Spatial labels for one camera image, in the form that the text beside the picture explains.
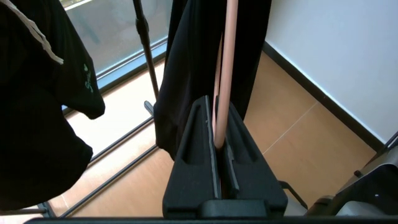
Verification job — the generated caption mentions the black clothes rack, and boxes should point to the black clothes rack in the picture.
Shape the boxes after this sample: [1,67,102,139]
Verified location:
[0,0,161,218]

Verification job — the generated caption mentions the window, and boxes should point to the window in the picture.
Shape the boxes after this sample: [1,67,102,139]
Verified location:
[58,0,174,113]

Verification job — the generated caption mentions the black shorts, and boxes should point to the black shorts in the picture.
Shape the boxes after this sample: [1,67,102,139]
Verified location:
[0,0,106,212]

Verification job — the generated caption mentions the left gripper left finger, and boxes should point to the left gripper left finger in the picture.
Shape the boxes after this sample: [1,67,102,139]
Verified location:
[162,95,222,218]

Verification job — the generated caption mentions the pink clothes hanger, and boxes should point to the pink clothes hanger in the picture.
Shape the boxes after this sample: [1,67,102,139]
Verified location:
[212,0,239,149]

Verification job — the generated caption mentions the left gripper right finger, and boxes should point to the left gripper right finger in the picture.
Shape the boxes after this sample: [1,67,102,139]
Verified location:
[218,102,289,218]

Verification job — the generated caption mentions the black t-shirt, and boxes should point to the black t-shirt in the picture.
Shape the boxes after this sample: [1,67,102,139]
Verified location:
[154,0,273,161]

